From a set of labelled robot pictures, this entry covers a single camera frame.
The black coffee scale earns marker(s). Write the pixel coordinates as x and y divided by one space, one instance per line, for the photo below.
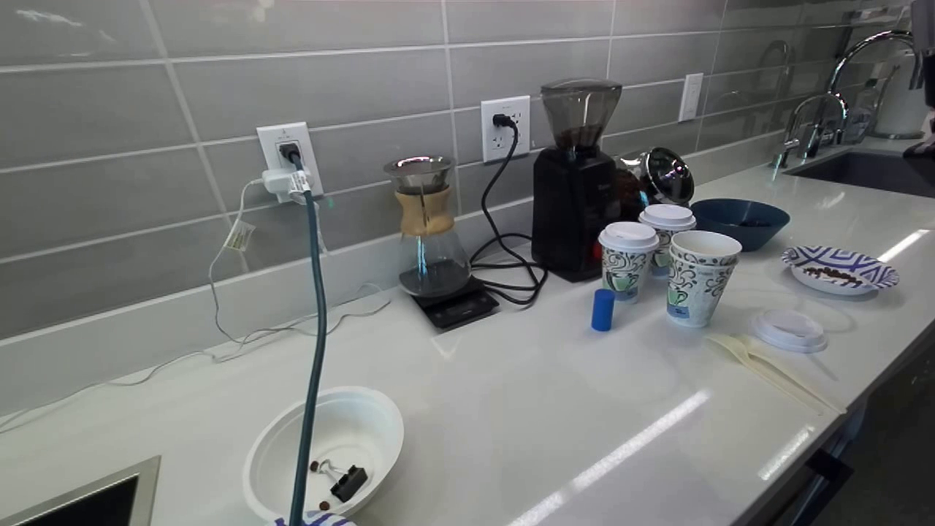
458 308

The black coffee grinder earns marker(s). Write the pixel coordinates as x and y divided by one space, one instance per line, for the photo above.
575 213

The lidded patterned paper cup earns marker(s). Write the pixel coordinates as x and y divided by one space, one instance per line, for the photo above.
668 216
627 257

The plain white bowl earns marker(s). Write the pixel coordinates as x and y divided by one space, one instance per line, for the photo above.
361 427

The open patterned paper cup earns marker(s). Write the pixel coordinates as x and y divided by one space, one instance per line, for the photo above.
699 279

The dark blue bowl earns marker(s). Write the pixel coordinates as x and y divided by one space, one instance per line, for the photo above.
741 224

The white plastic cup lid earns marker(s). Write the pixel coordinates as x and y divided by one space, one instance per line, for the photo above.
791 333

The brown coffee beans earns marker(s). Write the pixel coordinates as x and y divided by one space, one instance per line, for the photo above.
842 279

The glass pour-over carafe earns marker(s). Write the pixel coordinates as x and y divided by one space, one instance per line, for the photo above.
427 224

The small blue cylinder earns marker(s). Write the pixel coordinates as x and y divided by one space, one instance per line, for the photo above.
604 311

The white plug adapter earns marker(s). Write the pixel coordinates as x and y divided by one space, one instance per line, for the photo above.
287 181

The round shiny metal pot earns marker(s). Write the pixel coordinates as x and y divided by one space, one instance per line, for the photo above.
668 175

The chrome sink faucet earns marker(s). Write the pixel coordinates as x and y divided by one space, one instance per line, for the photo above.
829 105

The dark kitchen sink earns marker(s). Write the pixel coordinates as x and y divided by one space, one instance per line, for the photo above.
867 172

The white kettle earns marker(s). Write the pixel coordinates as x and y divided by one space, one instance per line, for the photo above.
892 92

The white wall outlet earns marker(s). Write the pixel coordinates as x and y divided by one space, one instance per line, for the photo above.
516 146
690 96
268 142

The black flat panel silver frame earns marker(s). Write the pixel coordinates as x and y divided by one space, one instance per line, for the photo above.
90 506

